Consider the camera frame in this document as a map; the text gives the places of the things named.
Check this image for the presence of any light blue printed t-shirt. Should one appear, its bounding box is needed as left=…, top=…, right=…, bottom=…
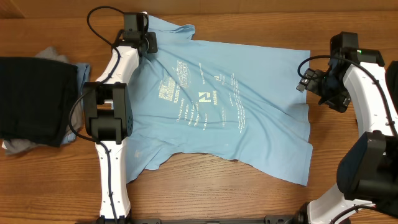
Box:
left=126, top=17, right=313, bottom=185

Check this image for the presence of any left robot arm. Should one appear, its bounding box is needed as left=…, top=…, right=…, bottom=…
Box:
left=83, top=12, right=157, bottom=223

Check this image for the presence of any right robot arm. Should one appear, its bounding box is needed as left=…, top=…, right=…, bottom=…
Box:
left=290, top=32, right=397, bottom=223

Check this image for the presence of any black t-shirt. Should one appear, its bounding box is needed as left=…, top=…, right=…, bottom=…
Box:
left=385, top=61, right=398, bottom=111

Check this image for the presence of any folded grey garment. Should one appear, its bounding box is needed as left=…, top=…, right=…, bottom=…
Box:
left=2, top=46, right=84, bottom=156

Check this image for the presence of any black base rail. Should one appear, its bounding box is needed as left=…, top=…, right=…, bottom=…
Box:
left=78, top=215, right=310, bottom=224

